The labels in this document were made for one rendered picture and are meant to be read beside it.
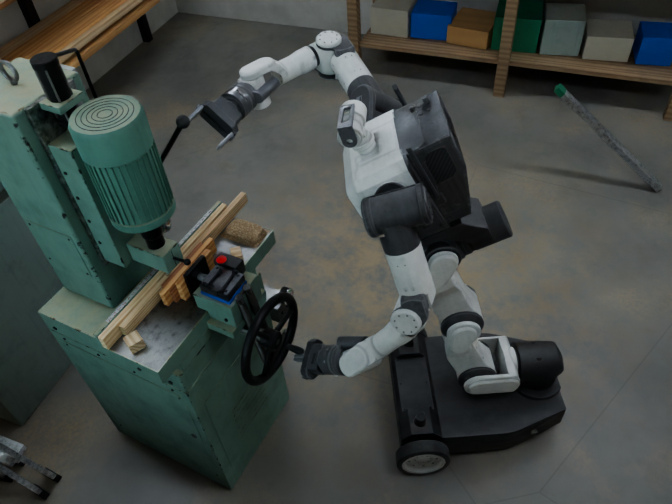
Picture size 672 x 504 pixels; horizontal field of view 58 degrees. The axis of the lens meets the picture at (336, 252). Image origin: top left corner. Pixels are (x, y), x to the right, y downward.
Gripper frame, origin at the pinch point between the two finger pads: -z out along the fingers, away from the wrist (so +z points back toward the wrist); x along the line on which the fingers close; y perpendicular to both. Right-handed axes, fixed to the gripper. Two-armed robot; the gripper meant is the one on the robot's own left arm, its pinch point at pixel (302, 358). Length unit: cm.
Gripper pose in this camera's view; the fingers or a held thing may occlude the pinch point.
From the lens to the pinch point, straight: 187.2
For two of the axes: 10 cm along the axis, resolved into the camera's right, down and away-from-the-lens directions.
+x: 2.2, -9.0, 3.7
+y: -6.4, -4.2, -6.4
